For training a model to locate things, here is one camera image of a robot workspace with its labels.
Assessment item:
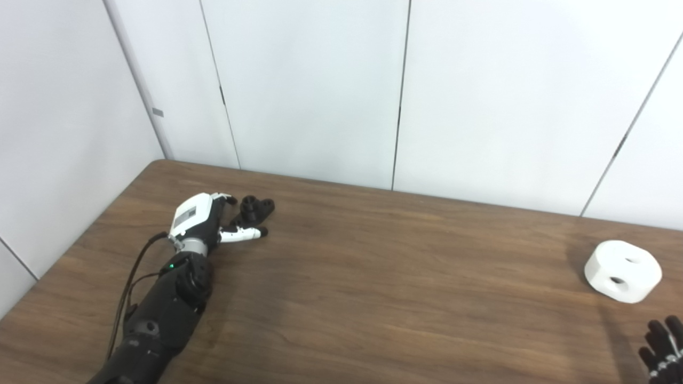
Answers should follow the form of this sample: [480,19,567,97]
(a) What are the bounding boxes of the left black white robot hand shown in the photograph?
[168,193,268,251]

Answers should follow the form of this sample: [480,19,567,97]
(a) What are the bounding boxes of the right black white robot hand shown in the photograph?
[638,316,683,384]

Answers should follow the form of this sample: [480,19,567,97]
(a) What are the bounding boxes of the round white piece with holes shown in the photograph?
[584,240,663,304]

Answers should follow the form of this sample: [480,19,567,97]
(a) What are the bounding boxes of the black flanged holder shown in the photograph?
[229,195,276,229]

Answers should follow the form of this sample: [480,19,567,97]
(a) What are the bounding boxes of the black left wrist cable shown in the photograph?
[106,231,171,363]

